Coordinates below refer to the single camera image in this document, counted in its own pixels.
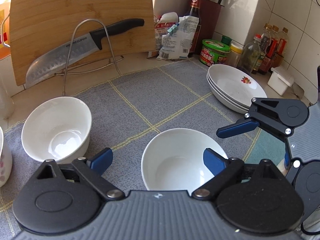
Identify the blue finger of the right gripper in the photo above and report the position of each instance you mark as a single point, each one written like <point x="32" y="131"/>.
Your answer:
<point x="240" y="127"/>

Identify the steel wire knife stand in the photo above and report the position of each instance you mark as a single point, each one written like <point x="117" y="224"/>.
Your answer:
<point x="85" y="46"/>

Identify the clear plastic wrap roll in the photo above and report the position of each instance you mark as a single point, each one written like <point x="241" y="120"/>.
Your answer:
<point x="7" y="106"/>

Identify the white fruit-print plate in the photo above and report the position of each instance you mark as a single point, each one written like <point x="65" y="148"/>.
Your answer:
<point x="212" y="87"/>
<point x="234" y="84"/>

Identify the black-handled santoku knife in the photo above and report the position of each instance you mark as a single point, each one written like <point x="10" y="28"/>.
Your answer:
<point x="54" y="61"/>

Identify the small green-capped bottle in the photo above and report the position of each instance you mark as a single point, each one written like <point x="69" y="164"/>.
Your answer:
<point x="226" y="40"/>

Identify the yellow-capped spice jar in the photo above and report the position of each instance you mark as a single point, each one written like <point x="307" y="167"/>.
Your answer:
<point x="234" y="54"/>

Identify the green-lidded sauce jar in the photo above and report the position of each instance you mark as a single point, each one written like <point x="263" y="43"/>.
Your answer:
<point x="213" y="52"/>

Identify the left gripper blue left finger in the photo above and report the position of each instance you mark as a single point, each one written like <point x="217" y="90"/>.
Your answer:
<point x="101" y="161"/>

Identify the grey and teal dish towel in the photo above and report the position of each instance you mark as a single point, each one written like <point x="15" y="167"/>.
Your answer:
<point x="127" y="112"/>

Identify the bamboo cutting board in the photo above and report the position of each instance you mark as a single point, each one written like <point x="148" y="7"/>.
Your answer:
<point x="38" y="26"/>

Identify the clear glass oil bottle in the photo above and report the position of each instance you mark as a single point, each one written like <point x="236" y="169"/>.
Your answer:
<point x="250" y="55"/>

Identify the white clipped plastic bag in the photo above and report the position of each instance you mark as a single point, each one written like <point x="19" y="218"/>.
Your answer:
<point x="176" y="44"/>

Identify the dark soy sauce bottle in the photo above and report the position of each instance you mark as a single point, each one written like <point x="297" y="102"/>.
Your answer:
<point x="195" y="23"/>

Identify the white bowl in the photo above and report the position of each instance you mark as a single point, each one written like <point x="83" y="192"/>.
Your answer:
<point x="5" y="160"/>
<point x="173" y="160"/>
<point x="57" y="129"/>

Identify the white plastic seasoning box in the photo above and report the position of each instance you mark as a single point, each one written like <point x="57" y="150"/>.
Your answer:
<point x="280" y="80"/>

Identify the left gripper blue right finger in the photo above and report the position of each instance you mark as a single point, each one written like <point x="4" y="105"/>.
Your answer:
<point x="214" y="161"/>

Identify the orange cooking wine box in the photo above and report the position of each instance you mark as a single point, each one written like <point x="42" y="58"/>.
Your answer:
<point x="5" y="23"/>

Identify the red-white food bag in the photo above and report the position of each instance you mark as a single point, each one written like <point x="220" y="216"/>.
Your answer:
<point x="161" y="27"/>

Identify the stained white plate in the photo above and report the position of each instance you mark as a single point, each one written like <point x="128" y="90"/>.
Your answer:
<point x="228" y="104"/>

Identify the dark red knife block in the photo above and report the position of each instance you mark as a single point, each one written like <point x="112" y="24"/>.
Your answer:
<point x="209" y="13"/>

